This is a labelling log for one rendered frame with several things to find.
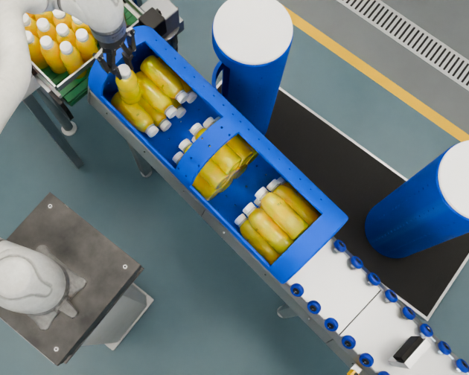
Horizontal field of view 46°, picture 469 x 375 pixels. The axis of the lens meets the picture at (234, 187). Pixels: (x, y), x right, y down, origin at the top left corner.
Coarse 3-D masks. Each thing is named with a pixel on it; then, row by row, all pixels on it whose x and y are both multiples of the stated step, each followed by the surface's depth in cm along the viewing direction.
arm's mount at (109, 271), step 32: (32, 224) 164; (64, 224) 164; (64, 256) 162; (96, 256) 162; (128, 256) 163; (96, 288) 160; (32, 320) 157; (64, 320) 157; (96, 320) 161; (64, 352) 155
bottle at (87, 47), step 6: (90, 36) 186; (78, 42) 185; (84, 42) 185; (90, 42) 186; (78, 48) 187; (84, 48) 186; (90, 48) 187; (96, 48) 191; (84, 54) 190; (90, 54) 190; (84, 60) 195; (90, 66) 198
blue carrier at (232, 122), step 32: (96, 64) 167; (96, 96) 177; (128, 128) 174; (224, 128) 160; (160, 160) 171; (192, 160) 160; (256, 160) 182; (288, 160) 166; (192, 192) 168; (224, 192) 183; (256, 192) 183; (320, 192) 163; (224, 224) 166; (320, 224) 154; (256, 256) 163; (288, 256) 154
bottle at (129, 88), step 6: (132, 72) 165; (126, 78) 163; (132, 78) 164; (120, 84) 165; (126, 84) 165; (132, 84) 166; (138, 84) 171; (120, 90) 169; (126, 90) 167; (132, 90) 168; (138, 90) 173; (126, 96) 171; (132, 96) 172; (138, 96) 175; (126, 102) 176; (132, 102) 176
